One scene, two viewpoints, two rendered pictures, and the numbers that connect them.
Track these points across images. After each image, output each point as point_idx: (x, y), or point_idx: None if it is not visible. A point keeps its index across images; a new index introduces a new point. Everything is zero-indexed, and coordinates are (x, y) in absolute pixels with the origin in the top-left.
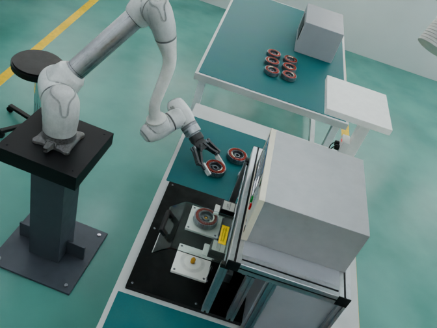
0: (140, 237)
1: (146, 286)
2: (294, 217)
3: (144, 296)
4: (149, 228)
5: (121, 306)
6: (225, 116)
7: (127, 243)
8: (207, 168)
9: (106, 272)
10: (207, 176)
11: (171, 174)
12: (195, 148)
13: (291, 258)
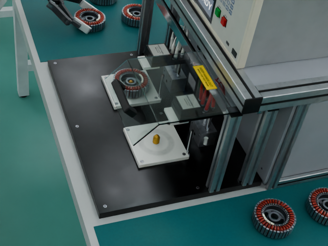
0: (67, 147)
1: (126, 201)
2: (304, 2)
3: (129, 215)
4: (71, 129)
5: (113, 242)
6: None
7: (1, 180)
8: (82, 23)
9: (0, 230)
10: (87, 33)
11: (40, 51)
12: (53, 3)
13: (305, 63)
